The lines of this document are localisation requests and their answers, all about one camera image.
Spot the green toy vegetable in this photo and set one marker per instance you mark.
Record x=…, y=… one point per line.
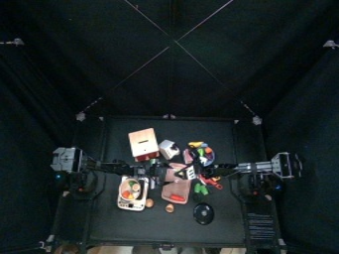
x=200, y=152

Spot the metal frame clamp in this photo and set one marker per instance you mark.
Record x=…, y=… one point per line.
x=17, y=42
x=80, y=115
x=256, y=120
x=329, y=43

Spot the small white toy appliance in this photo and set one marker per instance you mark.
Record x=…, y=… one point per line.
x=168, y=149

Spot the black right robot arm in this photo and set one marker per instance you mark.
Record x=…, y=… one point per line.
x=264, y=166

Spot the cream bowl with toy food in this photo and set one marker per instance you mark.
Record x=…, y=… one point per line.
x=129, y=189

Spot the pink plastic tray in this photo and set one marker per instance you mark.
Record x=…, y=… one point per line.
x=175, y=189

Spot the red toy sausage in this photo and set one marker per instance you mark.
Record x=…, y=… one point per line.
x=177, y=198

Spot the dark green bowl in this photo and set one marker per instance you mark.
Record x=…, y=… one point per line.
x=203, y=214

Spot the beige toy egg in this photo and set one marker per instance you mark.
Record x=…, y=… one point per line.
x=169, y=208
x=149, y=202

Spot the blue toy bowl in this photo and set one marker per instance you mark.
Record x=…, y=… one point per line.
x=211, y=158

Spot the green toy pea pod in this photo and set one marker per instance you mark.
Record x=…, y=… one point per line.
x=204, y=190
x=197, y=188

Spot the orange and white box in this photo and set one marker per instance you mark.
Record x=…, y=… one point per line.
x=143, y=143

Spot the orange toy food piece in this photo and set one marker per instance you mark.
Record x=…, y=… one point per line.
x=208, y=150

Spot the yellow toy food piece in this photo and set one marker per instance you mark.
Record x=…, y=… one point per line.
x=196, y=144

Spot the white toy glove piece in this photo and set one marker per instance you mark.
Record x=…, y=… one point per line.
x=203, y=160

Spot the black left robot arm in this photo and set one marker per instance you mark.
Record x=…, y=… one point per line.
x=101, y=165

